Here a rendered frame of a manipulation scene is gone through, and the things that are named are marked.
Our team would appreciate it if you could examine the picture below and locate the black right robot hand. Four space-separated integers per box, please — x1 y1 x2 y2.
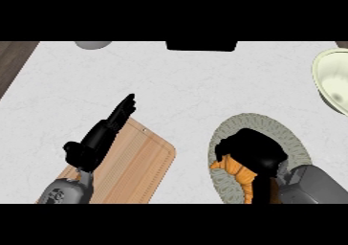
214 127 289 205

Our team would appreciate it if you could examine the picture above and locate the grey round object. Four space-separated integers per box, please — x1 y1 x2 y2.
74 41 112 51

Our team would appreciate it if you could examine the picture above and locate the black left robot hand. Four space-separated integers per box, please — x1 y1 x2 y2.
62 93 137 173

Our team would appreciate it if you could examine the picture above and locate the black appliance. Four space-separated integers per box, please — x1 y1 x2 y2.
164 41 238 53

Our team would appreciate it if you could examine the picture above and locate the wooden cutting board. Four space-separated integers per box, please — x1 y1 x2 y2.
35 117 176 205

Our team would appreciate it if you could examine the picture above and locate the pale yellow bowl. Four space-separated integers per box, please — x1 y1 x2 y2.
310 47 348 122

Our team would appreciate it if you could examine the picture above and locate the orange croissant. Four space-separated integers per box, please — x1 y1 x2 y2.
207 153 282 205

